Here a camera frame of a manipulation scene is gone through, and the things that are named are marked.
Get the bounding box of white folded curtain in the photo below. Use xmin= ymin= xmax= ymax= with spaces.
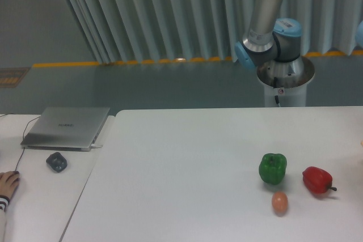
xmin=69 ymin=0 xmax=362 ymax=64

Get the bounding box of black computer mouse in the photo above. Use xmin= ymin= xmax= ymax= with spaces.
xmin=11 ymin=171 xmax=19 ymax=183

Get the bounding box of small black device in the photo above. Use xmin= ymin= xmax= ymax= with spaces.
xmin=46 ymin=152 xmax=67 ymax=173

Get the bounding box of brown egg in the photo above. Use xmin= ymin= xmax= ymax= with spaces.
xmin=271 ymin=192 xmax=288 ymax=214

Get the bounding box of person's hand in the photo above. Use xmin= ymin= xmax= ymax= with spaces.
xmin=0 ymin=171 xmax=20 ymax=199

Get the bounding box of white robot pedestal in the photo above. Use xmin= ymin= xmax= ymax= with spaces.
xmin=257 ymin=57 xmax=315 ymax=107

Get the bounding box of thin dark mouse cable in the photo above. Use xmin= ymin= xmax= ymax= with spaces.
xmin=0 ymin=113 xmax=42 ymax=172

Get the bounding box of green bell pepper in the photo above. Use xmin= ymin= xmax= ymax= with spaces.
xmin=259 ymin=153 xmax=287 ymax=185

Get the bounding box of striped sleeve forearm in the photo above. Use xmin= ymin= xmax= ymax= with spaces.
xmin=0 ymin=196 xmax=10 ymax=242

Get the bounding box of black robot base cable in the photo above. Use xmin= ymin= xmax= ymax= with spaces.
xmin=273 ymin=76 xmax=281 ymax=108

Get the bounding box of red bell pepper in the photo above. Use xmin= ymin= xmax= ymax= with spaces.
xmin=302 ymin=166 xmax=337 ymax=194

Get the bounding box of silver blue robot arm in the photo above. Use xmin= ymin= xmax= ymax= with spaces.
xmin=235 ymin=0 xmax=301 ymax=69

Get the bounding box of silver closed laptop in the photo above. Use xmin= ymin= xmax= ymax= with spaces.
xmin=21 ymin=107 xmax=110 ymax=151

